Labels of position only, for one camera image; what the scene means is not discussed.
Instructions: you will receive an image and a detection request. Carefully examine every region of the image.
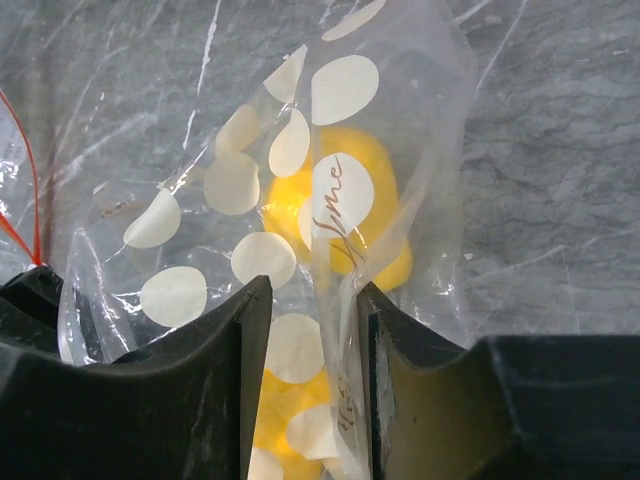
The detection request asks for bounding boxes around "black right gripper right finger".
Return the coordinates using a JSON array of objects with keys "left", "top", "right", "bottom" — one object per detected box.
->
[{"left": 357, "top": 286, "right": 639, "bottom": 479}]

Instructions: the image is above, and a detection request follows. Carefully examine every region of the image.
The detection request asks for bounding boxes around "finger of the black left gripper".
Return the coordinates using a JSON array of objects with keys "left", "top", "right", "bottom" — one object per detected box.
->
[{"left": 0, "top": 263, "right": 106, "bottom": 365}]

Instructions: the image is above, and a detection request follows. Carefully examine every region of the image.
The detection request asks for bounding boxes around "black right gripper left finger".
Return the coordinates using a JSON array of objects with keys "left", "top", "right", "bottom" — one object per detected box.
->
[{"left": 1, "top": 276, "right": 273, "bottom": 479}]

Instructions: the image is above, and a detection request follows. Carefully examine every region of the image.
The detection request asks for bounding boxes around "clear red-zip bag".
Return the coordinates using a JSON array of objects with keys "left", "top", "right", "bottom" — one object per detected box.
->
[{"left": 1, "top": 91, "right": 45, "bottom": 267}]

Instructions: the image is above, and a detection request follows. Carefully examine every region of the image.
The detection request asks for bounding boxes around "fake yellow pear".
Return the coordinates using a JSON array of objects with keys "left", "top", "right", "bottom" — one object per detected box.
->
[{"left": 247, "top": 369, "right": 333, "bottom": 479}]

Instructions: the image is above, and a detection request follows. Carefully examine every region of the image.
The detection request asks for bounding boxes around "fake yellow bell pepper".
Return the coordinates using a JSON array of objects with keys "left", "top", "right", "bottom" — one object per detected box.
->
[{"left": 263, "top": 127, "right": 399, "bottom": 275}]

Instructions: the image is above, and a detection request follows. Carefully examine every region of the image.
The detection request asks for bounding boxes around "clear white-slider zip bag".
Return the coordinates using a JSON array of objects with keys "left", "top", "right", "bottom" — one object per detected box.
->
[{"left": 58, "top": 1, "right": 476, "bottom": 479}]

